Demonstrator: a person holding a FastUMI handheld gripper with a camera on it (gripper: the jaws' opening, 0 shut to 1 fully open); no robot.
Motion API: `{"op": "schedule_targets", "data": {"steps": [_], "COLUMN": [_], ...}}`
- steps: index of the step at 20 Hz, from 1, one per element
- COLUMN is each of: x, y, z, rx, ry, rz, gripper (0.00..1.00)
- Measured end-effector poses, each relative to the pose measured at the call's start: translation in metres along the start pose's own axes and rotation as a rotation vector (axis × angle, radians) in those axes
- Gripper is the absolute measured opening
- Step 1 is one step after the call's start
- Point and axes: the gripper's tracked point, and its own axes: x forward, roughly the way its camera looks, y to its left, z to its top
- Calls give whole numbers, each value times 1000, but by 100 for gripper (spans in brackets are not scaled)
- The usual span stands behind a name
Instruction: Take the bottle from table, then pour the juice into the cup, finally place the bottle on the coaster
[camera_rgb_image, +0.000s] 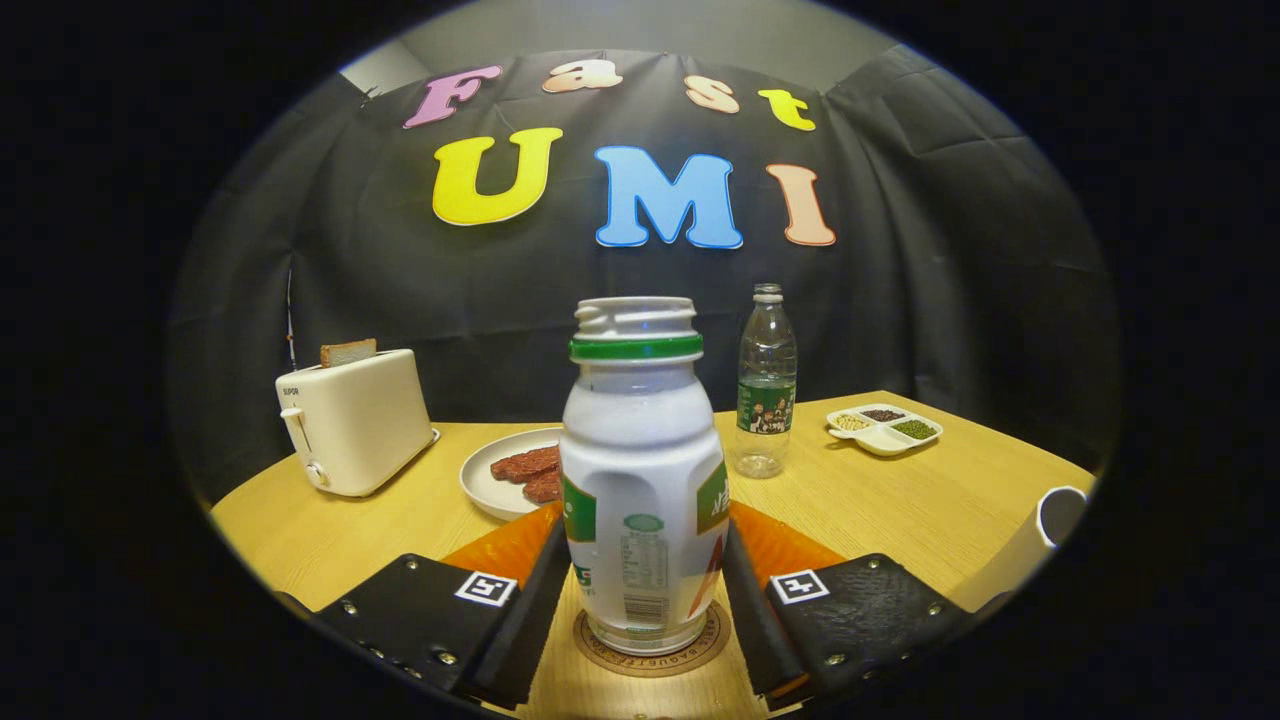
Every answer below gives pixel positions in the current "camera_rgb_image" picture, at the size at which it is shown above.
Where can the pile of green beans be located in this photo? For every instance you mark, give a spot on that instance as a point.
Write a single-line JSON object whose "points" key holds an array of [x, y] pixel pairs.
{"points": [[914, 428]]}

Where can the wooden table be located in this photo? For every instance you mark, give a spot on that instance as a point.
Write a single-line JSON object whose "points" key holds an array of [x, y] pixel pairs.
{"points": [[900, 500]]}

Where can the red meat slice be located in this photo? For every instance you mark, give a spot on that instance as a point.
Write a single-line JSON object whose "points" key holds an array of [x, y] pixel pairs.
{"points": [[525, 463], [545, 488]]}

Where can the white divided snack dish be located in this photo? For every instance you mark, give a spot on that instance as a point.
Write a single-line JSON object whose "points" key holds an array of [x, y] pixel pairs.
{"points": [[880, 442]]}

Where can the round cork coaster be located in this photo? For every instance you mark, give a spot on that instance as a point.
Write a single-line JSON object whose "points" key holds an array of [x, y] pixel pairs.
{"points": [[650, 667]]}

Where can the white round plate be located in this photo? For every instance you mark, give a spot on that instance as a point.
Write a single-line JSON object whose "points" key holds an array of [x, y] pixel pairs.
{"points": [[480, 480]]}

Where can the pile of yellow beans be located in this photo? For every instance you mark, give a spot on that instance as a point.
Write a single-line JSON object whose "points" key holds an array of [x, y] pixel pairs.
{"points": [[850, 422]]}

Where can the cream toaster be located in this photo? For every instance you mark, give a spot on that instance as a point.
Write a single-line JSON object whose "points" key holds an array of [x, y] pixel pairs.
{"points": [[360, 420]]}

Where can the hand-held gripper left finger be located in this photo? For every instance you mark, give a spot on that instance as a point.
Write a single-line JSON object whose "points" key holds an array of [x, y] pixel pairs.
{"points": [[530, 620]]}

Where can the bread slice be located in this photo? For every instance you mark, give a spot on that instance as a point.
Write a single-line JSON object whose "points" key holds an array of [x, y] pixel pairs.
{"points": [[348, 352]]}

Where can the clear plastic water bottle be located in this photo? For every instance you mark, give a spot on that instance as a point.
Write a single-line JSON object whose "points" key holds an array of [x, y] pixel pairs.
{"points": [[766, 400]]}

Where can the black backdrop cloth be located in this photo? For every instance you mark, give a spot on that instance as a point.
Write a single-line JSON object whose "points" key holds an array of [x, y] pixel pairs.
{"points": [[400, 300]]}

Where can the pile of dark beans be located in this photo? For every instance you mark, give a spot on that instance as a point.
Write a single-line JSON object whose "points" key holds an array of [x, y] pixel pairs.
{"points": [[883, 414]]}

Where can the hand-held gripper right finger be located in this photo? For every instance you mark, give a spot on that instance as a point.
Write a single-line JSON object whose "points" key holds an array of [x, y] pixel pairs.
{"points": [[748, 620]]}

